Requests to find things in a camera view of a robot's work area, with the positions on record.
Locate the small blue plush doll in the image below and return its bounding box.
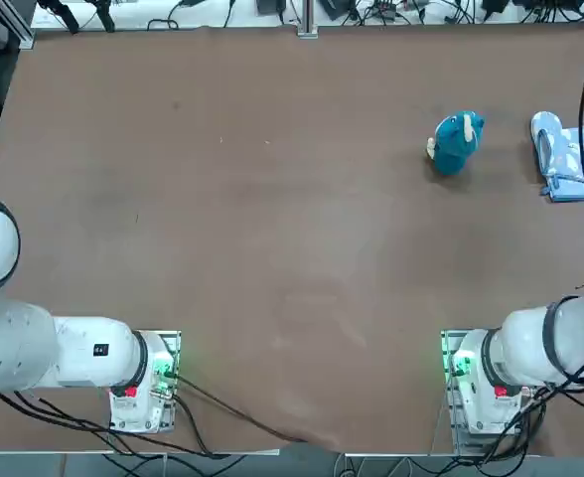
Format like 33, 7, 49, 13
424, 111, 487, 176

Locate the black tripod leg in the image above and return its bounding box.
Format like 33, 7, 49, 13
37, 0, 80, 34
90, 0, 115, 33

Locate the silver aluminium rail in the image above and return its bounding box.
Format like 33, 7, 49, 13
0, 0, 36, 51

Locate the black cable across table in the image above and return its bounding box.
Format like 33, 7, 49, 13
172, 375, 309, 443

